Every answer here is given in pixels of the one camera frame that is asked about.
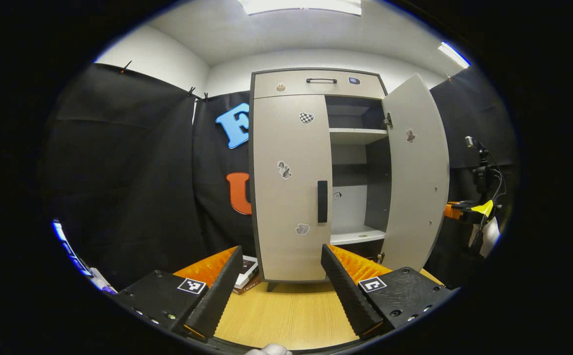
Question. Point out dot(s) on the grey cabinet drawer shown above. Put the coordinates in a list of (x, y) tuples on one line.
[(296, 88)]

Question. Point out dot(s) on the grey double-door shoe cabinet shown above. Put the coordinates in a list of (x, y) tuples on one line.
[(348, 207)]

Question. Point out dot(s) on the black backdrop cloth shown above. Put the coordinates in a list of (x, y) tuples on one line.
[(133, 172)]

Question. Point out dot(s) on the blue white banner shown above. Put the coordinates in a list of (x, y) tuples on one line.
[(72, 251)]

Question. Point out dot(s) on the brown book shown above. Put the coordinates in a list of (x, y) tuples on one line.
[(252, 287)]

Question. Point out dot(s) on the metal door hinge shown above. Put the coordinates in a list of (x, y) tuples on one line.
[(388, 120)]

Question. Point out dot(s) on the camera on black stand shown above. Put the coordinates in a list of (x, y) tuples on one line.
[(481, 175)]

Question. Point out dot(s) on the white-edged dark book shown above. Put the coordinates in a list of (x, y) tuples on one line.
[(247, 268)]

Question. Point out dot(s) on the shoe cabinet door checkered sticker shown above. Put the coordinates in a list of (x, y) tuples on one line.
[(286, 207)]

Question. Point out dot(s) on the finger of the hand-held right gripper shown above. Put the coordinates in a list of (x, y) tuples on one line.
[(461, 206)]

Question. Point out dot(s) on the ceiling light panel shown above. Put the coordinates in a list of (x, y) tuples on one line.
[(301, 6), (454, 54)]

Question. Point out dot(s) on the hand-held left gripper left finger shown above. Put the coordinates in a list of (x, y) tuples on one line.
[(220, 296)]

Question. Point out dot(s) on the shoe cabinet door diamond stickers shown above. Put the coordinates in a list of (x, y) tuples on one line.
[(414, 197)]

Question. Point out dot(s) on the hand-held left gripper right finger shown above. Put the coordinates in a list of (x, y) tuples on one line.
[(348, 296)]

